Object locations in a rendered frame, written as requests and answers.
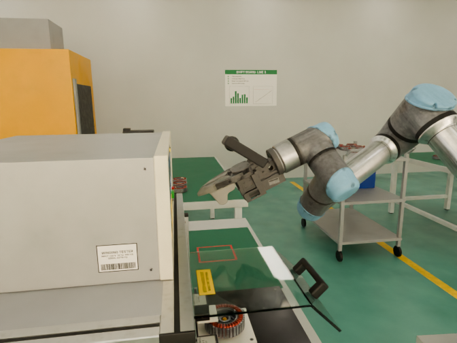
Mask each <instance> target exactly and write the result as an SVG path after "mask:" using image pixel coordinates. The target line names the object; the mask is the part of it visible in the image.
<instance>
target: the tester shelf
mask: <svg viewBox="0 0 457 343"><path fill-rule="evenodd" d="M0 343H196V335H195V328H194V314H193V306H192V292H191V284H190V270H189V262H188V248H187V240H186V226H185V218H184V204H183V196H182V193H174V198H173V280H145V281H137V282H121V283H113V284H97V285H89V286H80V287H65V288H57V289H41V290H32V291H17V292H9V293H0Z"/></svg>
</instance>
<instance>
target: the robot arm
mask: <svg viewBox="0 0 457 343"><path fill-rule="evenodd" d="M456 104H457V101H456V97H455V96H454V95H453V94H452V93H451V92H450V91H448V90H447V89H445V88H443V87H441V86H438V85H435V84H428V83H424V84H418V85H416V86H414V87H413V88H412V89H411V90H410V92H409V93H407V94H406V95H405V98H404V99H403V100H402V102H401V103H400V104H399V106H398V107H397V108H396V110H395V111H394V112H393V113H392V115H391V116H390V118H389V119H388V120H387V121H386V123H385V124H384V126H383V127H382V128H381V129H380V131H379V132H378V133H377V135H375V136H374V137H372V138H371V139H370V141H369V144H368V145H367V146H366V147H364V148H363V149H362V150H360V151H359V152H357V153H356V154H355V155H354V156H352V157H351V158H349V159H348V160H347V161H344V160H343V159H342V157H341V156H340V154H339V153H338V152H337V151H336V149H335V148H336V147H338V145H339V138H338V135H337V134H336V132H335V129H334V128H333V126H332V125H331V124H329V123H328V122H320V123H318V124H316V125H314V126H311V127H308V128H307V129H306V130H304V131H302V132H300V133H298V134H296V135H293V136H292V137H289V138H288V139H286V140H284V141H282V142H280V143H278V144H276V145H274V146H272V148H270V149H268V150H266V153H267V157H268V159H266V158H264V157H263V156H261V155H260V154H258V153H257V152H255V151H253V150H252V149H250V148H248V147H247V146H245V145H243V144H242V143H240V142H239V140H238V139H237V138H236V137H235V136H228V135H225V136H224V139H223V140H222V144H223V145H224V147H225V148H226V149H227V150H228V151H231V152H232V151H235V152H236V153H238V154H240V155H241V156H243V157H245V158H246V159H247V161H242V162H240V163H238V164H236V165H234V166H232V168H230V169H227V170H225V171H224V172H222V173H220V174H218V175H217V176H216V177H214V178H212V179H211V180H210V181H209V182H207V183H206V184H204V185H203V186H202V187H201V188H200V190H199V192H198V193H197V195H198V196H202V195H206V194H208V193H209V194H210V195H211V196H212V197H213V198H214V199H215V200H216V201H217V202H218V203H219V204H220V205H224V204H226V203H227V201H228V193H230V192H231V191H233V190H234V189H235V185H236V187H237V189H238V191H239V192H240V193H241V195H242V197H243V198H244V199H245V200H246V201H247V202H250V201H252V200H254V199H256V198H258V197H260V196H262V195H264V194H266V193H267V192H266V191H267V190H269V189H271V188H273V187H275V186H277V185H279V184H281V183H282V182H284V181H286V179H285V177H284V173H288V172H290V171H292V170H294V169H296V168H298V167H299V166H301V165H304V164H306V163H307V164H308V166H309V168H310V169H311V171H312V172H313V173H314V175H315V176H314V177H313V179H312V180H311V182H310V183H309V185H308V186H307V188H306V189H305V191H304V193H303V194H302V195H301V196H300V198H299V201H298V204H297V210H298V213H299V214H300V215H301V216H302V217H303V218H304V219H306V220H308V221H316V220H318V219H319V218H320V217H322V216H324V214H325V212H326V211H327V210H328V209H329V208H331V207H332V206H333V205H335V204H336V203H337V202H340V201H343V200H345V199H347V198H349V197H351V196H352V195H353V194H354V193H355V192H356V191H357V190H358V189H359V187H360V183H362V182H363V181H365V180H366V179H367V178H368V177H369V176H371V175H372V174H373V173H375V172H376V171H377V170H378V169H379V168H381V167H382V166H383V165H385V164H390V163H393V162H394V161H395V160H397V159H398V158H399V157H401V156H402V155H404V154H405V153H406V152H408V151H410V150H411V149H412V148H414V147H415V146H417V145H418V144H427V145H429V146H430V147H431V149H432V150H433V151H434V152H435V154H436V155H437V156H438V157H439V158H440V159H441V161H442V162H443V163H444V165H445V166H446V167H447V168H448V169H449V170H450V172H451V173H452V174H453V175H454V177H455V178H456V179H457V113H456V112H455V111H454V110H453V109H454V108H455V107H456ZM269 166H270V168H269ZM253 197H254V198H253ZM251 198H252V199H251Z"/></svg>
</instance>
